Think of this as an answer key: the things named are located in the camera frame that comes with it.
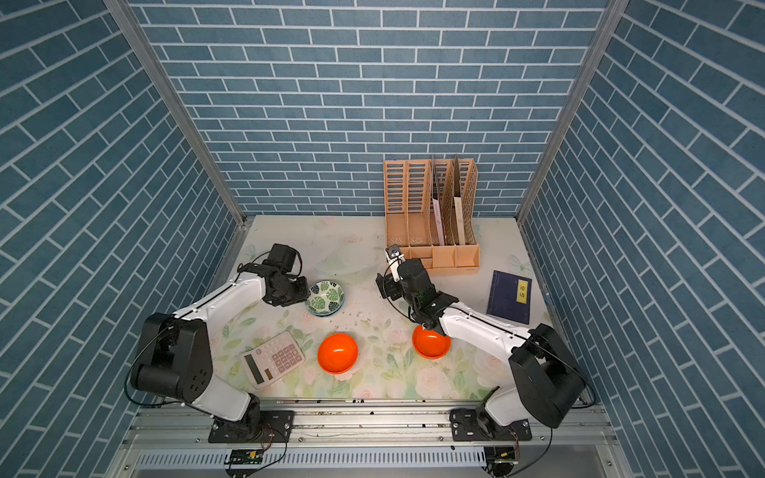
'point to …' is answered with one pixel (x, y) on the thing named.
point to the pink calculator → (271, 358)
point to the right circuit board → (499, 460)
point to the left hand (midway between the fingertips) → (311, 294)
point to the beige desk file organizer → (431, 212)
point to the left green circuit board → (245, 457)
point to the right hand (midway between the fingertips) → (395, 268)
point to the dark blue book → (510, 297)
